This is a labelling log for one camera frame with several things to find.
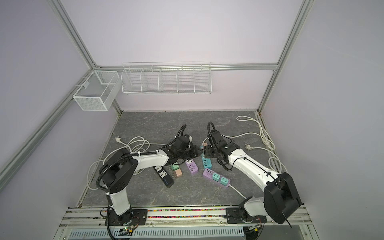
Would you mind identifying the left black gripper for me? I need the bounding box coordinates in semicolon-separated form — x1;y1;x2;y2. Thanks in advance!
178;145;204;161

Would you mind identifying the green plug adapter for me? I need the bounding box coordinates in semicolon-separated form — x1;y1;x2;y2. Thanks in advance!
171;164;180;171

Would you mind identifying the teal power strip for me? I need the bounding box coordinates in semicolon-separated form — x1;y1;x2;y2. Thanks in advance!
202;154;212;169

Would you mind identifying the purple power strip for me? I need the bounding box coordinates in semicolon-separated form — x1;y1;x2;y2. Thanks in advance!
203;168;231;188
186;160;199;175

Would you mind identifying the black power strip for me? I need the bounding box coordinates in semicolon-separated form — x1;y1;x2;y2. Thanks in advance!
153;166;174;188

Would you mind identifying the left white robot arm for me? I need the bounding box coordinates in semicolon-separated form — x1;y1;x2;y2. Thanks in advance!
96;125;202;225

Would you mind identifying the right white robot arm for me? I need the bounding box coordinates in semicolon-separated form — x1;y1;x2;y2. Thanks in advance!
204;130;302;224

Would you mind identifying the white mesh box basket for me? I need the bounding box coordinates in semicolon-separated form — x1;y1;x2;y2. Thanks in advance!
73;71;122;112

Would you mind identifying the long white cable right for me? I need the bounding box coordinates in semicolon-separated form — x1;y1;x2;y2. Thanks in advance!
201;115;296;199

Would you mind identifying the white power cable with plug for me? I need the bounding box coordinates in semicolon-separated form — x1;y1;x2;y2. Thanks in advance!
86;135;169;191

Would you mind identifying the white wire shelf basket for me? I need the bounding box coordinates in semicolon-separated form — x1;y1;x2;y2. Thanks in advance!
121;62;212;95

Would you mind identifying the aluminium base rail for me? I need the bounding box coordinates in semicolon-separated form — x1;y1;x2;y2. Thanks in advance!
54;206;319;240

